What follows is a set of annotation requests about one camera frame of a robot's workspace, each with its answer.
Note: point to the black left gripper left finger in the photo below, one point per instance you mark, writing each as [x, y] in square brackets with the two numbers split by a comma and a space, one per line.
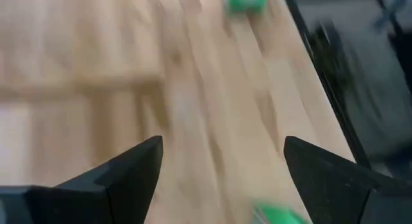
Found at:
[96, 192]

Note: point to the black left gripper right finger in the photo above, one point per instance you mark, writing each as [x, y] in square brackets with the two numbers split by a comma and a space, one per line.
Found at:
[334, 192]

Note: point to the green Apple Jacks cereal box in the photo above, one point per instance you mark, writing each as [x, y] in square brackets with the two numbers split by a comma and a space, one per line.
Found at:
[280, 216]

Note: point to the green snack packet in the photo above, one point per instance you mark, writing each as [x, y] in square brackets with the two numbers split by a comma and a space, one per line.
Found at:
[246, 2]

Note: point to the black aluminium rig frame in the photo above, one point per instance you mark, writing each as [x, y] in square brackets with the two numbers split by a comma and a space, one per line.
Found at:
[330, 89]

